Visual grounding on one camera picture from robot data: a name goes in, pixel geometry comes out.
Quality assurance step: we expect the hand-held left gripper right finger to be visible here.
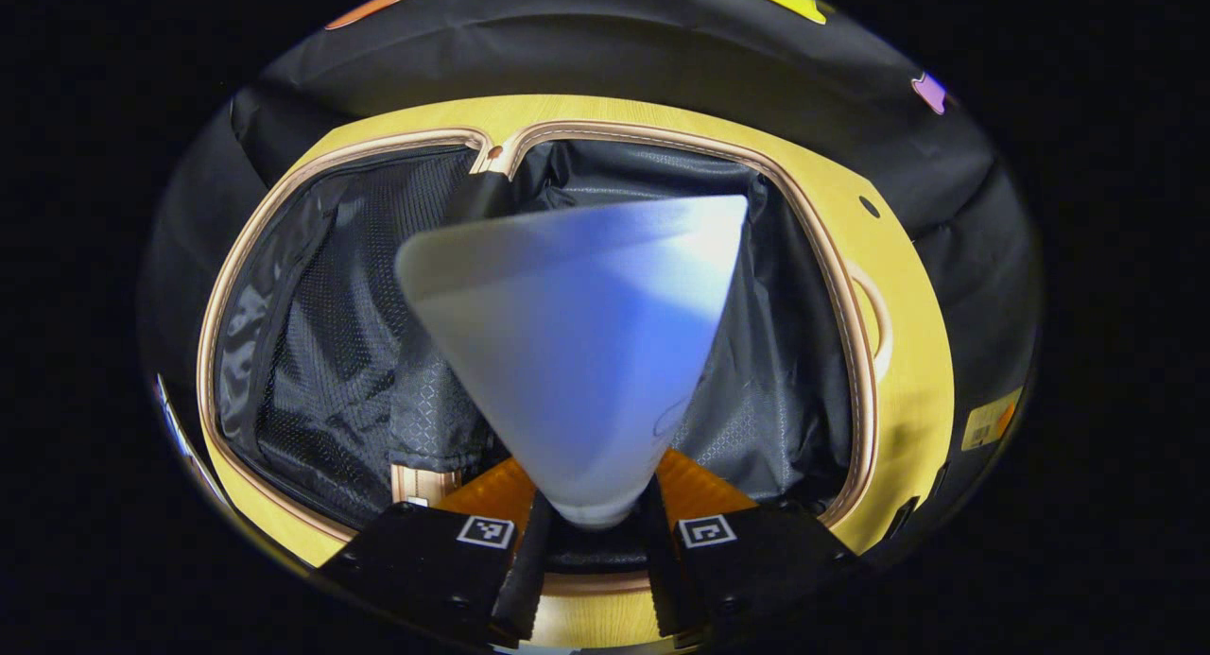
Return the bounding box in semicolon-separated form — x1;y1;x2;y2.
641;447;873;639

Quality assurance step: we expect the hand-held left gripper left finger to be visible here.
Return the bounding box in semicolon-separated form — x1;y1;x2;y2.
320;457;559;646

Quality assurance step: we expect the pink suitcase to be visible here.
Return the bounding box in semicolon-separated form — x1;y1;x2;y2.
196;119;895;599

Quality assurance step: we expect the yellow sticker label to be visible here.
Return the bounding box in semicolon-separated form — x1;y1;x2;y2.
961;387;1025;452

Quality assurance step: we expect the black backdrop cloth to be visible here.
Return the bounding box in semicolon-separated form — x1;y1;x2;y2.
137;0;1046;561

